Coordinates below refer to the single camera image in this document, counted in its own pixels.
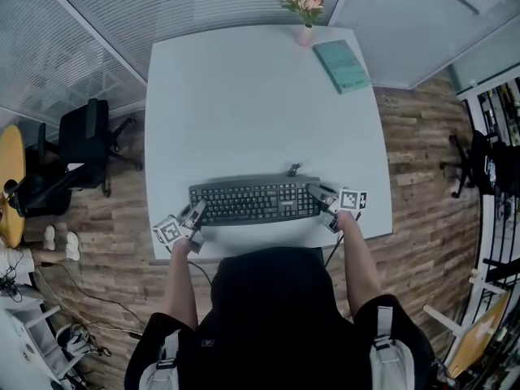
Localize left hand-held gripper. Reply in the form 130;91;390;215
152;198;209;255

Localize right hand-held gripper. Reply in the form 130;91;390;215
305;182;369;234

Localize black keyboard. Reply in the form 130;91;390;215
188;174;327;228

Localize person's right forearm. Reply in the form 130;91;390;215
336;210;384;321

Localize person's left forearm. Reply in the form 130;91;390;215
155;238;201;333

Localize white desk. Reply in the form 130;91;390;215
144;24;394;262

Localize green book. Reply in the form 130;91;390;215
312;39;371;95

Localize white shoe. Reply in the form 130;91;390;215
65;231;81;262
43;224;59;253

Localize black office chair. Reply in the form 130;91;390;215
439;129;520;199
13;97;144;219

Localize person's black shirt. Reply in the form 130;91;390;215
123;246;436;390

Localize pink vase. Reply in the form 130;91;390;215
296;23;314;48

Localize black metal rack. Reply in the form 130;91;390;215
462;76;520;286

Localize yellow round table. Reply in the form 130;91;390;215
0;124;28;249

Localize yellow board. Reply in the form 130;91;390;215
446;290;514;378

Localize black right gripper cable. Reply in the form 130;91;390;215
323;232;345;268

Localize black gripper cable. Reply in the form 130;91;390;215
323;232;345;268
185;259;215;288

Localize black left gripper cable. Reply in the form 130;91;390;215
185;259;215;288

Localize black floor cable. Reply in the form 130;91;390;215
33;261;144;337

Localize grey left shoulder strap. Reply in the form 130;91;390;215
139;329;182;390

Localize grey shoulder strap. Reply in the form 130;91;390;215
366;305;416;390
139;329;182;390

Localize grey right shoulder strap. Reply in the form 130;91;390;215
366;305;416;390

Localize white shelf frame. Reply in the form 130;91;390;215
0;281;85;390

